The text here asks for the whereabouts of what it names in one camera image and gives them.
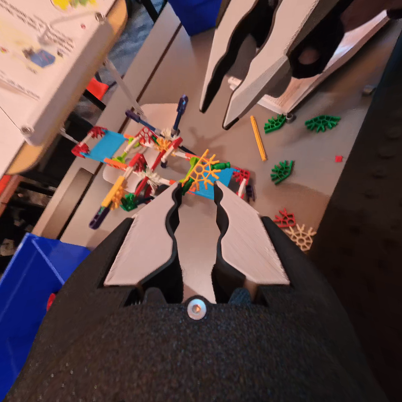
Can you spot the colourful construction toy plane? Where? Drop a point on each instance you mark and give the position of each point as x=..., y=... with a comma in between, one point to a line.
x=105, y=146

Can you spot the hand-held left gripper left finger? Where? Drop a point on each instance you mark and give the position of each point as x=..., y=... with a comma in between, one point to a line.
x=147, y=248

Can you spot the black perforated pad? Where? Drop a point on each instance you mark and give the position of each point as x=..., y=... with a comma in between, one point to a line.
x=370, y=219

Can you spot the red fan connector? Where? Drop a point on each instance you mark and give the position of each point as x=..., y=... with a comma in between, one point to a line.
x=284, y=219

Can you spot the yellow plastic rod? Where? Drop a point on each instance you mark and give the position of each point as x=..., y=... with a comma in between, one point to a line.
x=258, y=138

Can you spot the white snowflake connector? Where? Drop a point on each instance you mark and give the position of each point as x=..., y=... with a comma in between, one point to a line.
x=301, y=237

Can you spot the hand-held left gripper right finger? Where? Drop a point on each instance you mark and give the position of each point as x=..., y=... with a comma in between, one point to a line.
x=251, y=248

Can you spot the green fan connector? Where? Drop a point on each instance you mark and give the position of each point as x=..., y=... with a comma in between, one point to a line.
x=322, y=122
x=281, y=171
x=274, y=124

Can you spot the person's right hand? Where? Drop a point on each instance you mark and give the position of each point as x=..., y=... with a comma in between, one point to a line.
x=370, y=9

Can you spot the wooden and white book stand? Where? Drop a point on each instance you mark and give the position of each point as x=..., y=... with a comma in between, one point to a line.
x=72, y=94

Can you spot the red tote bag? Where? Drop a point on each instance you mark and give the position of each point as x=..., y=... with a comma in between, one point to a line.
x=97, y=88

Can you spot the printed instruction sheet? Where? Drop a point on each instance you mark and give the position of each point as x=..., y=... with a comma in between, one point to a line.
x=18, y=78

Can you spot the toy instruction booklet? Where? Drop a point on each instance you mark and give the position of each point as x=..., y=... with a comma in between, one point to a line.
x=345, y=53

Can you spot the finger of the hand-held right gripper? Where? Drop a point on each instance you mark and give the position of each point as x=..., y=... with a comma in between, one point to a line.
x=219, y=40
x=289, y=25

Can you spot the orange fan connector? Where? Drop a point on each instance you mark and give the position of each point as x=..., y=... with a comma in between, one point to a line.
x=201, y=171

